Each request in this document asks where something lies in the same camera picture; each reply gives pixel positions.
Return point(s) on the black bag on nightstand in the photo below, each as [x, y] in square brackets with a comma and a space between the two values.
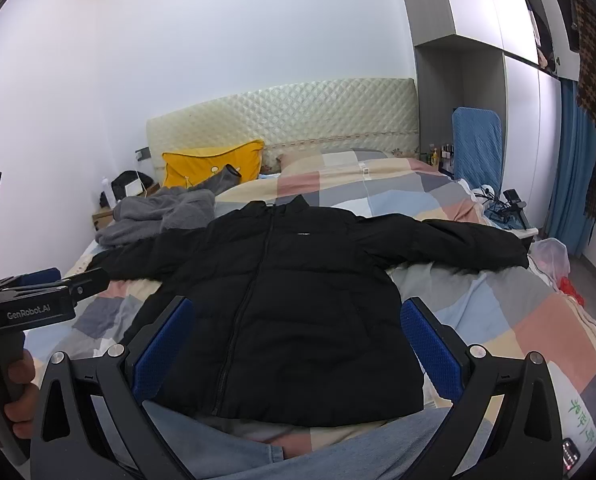
[130, 183]

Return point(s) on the grey fleece garment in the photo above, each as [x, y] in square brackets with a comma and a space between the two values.
[178, 208]

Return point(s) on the cream quilted headboard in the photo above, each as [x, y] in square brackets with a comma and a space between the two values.
[378, 114]

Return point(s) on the bottles on side shelf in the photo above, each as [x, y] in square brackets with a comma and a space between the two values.
[439, 157]

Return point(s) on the blue towel on chair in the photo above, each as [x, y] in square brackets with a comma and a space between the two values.
[478, 147]

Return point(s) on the blue curtain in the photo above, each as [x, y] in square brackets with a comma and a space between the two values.
[567, 220]

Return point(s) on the black puffer jacket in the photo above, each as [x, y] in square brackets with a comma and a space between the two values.
[297, 321]

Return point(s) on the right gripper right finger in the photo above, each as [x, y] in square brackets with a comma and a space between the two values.
[526, 439]

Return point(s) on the light blue jeans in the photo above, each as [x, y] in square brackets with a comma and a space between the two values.
[383, 452]

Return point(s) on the clear plastic bag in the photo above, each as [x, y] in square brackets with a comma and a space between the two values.
[551, 257]

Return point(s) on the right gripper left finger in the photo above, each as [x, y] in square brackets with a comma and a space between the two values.
[68, 441]

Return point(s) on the wooden nightstand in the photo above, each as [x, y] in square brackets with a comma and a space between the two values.
[103, 216]

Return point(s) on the grey white wardrobe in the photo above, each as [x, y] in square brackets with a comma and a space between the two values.
[508, 56]

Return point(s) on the black tripod device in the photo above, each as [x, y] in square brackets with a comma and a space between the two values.
[506, 211]

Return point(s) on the yellow pillow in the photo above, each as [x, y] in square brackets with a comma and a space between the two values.
[195, 165]

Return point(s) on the patchwork checked duvet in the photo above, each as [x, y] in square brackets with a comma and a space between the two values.
[510, 313]

